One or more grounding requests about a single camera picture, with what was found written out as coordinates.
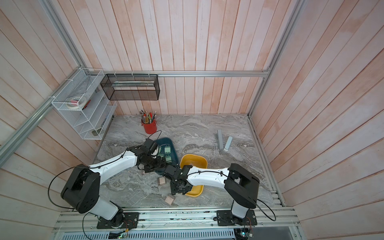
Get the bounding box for yellow storage box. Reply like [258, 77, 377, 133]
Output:
[179, 153, 209, 198]

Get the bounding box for pens in cup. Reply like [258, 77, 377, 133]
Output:
[140, 110, 157, 124]

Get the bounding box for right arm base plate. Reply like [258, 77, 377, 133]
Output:
[214, 210, 258, 227]

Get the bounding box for red pen cup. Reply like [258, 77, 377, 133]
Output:
[142, 120, 158, 135]

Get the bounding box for tape roll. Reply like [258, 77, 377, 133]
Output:
[66, 96, 87, 110]

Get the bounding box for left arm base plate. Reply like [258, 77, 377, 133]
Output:
[97, 212, 140, 230]

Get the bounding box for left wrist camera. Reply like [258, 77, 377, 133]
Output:
[141, 138, 159, 156]

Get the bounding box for pink plug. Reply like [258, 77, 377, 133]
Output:
[165, 194, 176, 206]
[158, 177, 167, 186]

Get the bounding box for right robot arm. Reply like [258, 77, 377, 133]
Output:
[164, 164, 260, 220]

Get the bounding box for black mesh basket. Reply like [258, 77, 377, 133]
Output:
[101, 73, 161, 101]

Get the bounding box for teal storage box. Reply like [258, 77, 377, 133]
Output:
[152, 138, 180, 168]

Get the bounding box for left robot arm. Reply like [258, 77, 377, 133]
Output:
[61, 147, 167, 225]

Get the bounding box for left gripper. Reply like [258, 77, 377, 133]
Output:
[141, 154, 169, 173]

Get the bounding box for white wire shelf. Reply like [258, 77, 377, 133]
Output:
[52, 68, 117, 140]

